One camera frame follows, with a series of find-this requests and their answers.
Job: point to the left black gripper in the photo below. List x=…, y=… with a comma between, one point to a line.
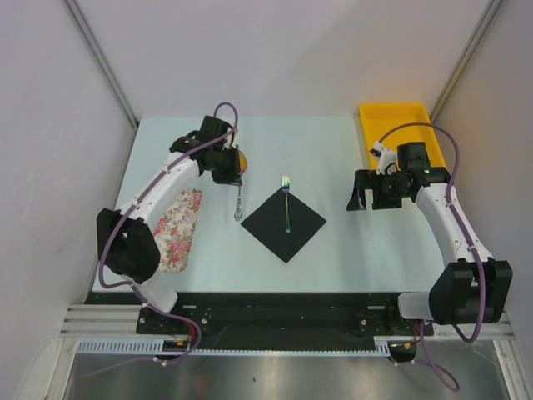
x=233, y=177

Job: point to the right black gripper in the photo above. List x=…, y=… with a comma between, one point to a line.
x=366, y=179

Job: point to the iridescent rainbow fork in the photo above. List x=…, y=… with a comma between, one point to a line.
x=286, y=189

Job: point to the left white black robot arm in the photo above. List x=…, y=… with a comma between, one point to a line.
x=127, y=251

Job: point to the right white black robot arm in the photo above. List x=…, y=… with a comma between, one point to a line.
x=473, y=285

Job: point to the yellow plastic bin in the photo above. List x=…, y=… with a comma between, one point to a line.
x=377, y=119

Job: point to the floral pattern tray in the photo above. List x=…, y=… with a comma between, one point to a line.
x=175, y=230

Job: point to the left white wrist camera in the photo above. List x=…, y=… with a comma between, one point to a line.
x=230, y=142

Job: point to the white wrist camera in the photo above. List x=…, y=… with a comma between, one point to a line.
x=230, y=142
x=386, y=159

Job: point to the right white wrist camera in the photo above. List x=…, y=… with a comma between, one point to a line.
x=386, y=159

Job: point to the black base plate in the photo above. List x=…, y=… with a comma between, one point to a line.
x=286, y=322

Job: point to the aluminium frame rail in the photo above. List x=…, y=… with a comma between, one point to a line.
x=100, y=321

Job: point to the white slotted cable duct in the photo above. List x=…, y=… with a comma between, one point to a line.
x=100, y=345

